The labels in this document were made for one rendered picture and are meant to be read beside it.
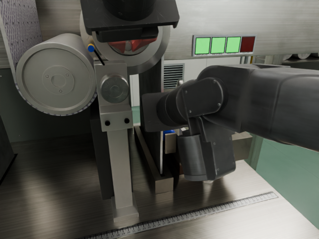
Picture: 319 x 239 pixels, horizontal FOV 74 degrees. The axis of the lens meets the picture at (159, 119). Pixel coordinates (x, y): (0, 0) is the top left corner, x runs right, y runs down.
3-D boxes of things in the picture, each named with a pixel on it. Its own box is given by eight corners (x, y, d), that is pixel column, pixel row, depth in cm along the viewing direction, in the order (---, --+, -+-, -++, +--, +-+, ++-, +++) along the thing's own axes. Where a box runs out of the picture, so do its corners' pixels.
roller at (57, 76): (27, 118, 36) (4, 43, 31) (51, 80, 58) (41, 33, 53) (100, 111, 39) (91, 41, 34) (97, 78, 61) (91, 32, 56)
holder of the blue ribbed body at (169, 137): (164, 154, 48) (165, 134, 46) (144, 114, 68) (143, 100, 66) (178, 151, 49) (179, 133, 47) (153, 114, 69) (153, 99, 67)
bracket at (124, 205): (114, 225, 42) (93, 69, 29) (111, 200, 47) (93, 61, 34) (139, 219, 43) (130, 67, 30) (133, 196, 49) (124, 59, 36)
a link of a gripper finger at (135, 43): (151, 66, 32) (162, 27, 23) (103, 72, 31) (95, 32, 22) (142, 27, 34) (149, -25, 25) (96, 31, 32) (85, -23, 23)
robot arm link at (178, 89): (216, 74, 26) (174, 80, 25) (228, 128, 26) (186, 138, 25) (194, 86, 33) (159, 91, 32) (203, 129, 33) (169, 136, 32)
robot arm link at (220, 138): (271, 68, 24) (218, 72, 19) (292, 169, 23) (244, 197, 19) (199, 92, 34) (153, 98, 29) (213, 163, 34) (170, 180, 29)
